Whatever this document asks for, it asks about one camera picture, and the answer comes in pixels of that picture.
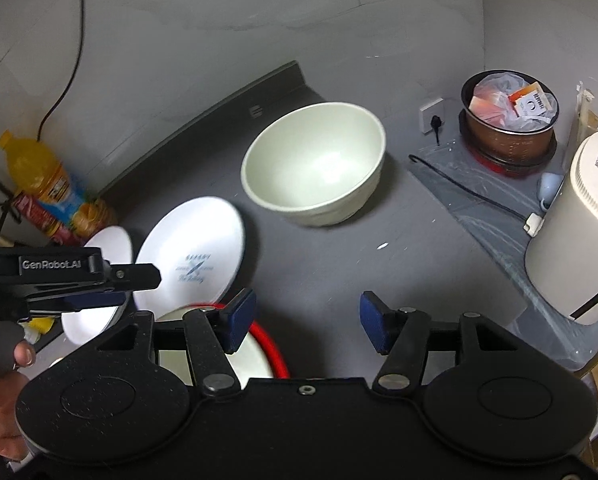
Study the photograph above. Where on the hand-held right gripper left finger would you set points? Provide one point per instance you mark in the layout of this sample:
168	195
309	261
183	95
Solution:
236	320

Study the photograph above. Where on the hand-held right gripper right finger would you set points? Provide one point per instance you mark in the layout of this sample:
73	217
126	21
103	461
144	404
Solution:
374	322

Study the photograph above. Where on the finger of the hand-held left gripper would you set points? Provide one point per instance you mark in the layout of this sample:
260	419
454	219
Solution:
134	277
91	301

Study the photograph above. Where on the small white plate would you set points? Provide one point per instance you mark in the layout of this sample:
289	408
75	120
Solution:
86	325

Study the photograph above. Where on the large printed white plate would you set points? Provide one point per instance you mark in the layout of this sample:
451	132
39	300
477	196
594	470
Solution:
194	240

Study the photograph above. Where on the person's left hand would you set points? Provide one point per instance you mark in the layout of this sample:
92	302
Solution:
1	410

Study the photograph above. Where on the red snack packet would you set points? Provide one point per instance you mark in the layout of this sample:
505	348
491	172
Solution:
39	216

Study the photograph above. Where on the small yellow bottle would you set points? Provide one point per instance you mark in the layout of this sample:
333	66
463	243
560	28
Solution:
41	325

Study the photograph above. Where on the orange juice bottle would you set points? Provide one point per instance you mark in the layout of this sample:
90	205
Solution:
44	175

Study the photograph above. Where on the clear plastic sheet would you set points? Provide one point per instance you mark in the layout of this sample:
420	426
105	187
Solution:
484	240

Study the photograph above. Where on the white adapter plug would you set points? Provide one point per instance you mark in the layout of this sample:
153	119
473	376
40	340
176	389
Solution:
533	224

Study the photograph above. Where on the red cooker base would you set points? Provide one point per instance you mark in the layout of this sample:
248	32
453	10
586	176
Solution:
504	166

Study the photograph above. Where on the black power plug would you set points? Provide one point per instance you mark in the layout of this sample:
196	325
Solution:
435	125

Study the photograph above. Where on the cream white appliance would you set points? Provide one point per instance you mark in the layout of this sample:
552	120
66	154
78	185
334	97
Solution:
574	240

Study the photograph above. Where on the white cup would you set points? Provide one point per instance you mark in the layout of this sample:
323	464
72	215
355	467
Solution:
549	187

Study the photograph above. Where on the brown rice cooker pot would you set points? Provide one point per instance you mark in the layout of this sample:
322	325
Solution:
509	137

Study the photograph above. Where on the pink packet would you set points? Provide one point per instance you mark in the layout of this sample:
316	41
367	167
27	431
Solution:
489	107

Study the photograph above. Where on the clear plastic bag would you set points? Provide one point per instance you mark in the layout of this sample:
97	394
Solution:
501	82

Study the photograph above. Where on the orange white packet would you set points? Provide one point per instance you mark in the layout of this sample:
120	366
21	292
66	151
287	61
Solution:
531	100

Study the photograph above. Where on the beige cardboard piece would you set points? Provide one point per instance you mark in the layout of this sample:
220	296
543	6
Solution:
591	115

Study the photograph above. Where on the white wall socket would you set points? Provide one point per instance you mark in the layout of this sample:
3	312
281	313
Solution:
426	107

